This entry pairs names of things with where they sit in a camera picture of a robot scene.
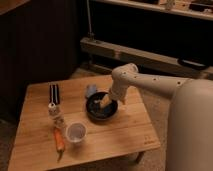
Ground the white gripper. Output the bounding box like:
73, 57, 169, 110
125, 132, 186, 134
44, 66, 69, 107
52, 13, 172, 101
95, 81, 127, 108

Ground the black ceramic bowl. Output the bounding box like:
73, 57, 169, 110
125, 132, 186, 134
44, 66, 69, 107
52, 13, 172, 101
86, 92, 118, 121

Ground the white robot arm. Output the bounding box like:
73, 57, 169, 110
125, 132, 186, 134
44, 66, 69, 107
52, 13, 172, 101
100, 63, 213, 171

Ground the blue sponge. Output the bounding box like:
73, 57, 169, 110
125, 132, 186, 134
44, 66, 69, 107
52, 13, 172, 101
85, 84, 97, 98

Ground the wooden low table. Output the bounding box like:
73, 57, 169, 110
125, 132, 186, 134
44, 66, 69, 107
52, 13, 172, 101
8, 75, 160, 171

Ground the white paper cup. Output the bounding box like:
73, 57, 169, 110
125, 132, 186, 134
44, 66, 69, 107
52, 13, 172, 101
65, 123, 87, 144

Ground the white sauce bottle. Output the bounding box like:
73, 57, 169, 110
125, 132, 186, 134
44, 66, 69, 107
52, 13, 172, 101
48, 103, 66, 129

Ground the orange carrot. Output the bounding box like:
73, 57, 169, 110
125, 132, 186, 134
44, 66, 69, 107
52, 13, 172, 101
54, 128, 65, 161

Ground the vertical metal pole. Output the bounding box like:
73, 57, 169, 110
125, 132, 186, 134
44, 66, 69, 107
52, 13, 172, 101
86, 0, 94, 41

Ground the long metal rail beam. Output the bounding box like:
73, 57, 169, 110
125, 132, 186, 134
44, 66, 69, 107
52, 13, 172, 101
80, 37, 213, 80

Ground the black handle on beam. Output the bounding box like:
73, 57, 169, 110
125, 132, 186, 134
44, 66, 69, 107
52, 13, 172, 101
177, 59, 209, 70

